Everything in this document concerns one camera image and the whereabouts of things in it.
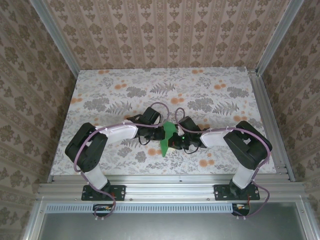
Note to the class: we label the floral patterned table cover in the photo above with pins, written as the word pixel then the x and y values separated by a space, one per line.
pixel 150 82

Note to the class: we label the aluminium mounting rail beam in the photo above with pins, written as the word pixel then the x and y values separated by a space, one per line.
pixel 170 190

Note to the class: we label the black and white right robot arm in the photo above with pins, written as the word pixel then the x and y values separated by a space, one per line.
pixel 247 150

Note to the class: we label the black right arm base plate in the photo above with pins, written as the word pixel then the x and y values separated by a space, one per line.
pixel 220 192

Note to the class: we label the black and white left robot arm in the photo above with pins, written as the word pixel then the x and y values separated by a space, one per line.
pixel 87 150

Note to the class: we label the aluminium frame post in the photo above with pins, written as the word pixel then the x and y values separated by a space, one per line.
pixel 277 37
pixel 55 37

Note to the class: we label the green square paper sheet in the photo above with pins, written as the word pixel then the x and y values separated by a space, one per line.
pixel 165 148

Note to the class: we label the aluminium side rail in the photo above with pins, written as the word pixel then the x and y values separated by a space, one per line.
pixel 262 100

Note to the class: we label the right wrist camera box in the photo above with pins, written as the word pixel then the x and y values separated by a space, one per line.
pixel 189 124

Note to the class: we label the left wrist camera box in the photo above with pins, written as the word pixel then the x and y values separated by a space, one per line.
pixel 151 115

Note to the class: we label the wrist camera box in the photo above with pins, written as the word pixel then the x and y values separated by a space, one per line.
pixel 151 115
pixel 189 124

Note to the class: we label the grey metal sheet panel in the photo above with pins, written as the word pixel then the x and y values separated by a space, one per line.
pixel 170 227

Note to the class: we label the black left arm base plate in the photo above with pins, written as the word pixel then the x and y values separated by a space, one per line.
pixel 120 192

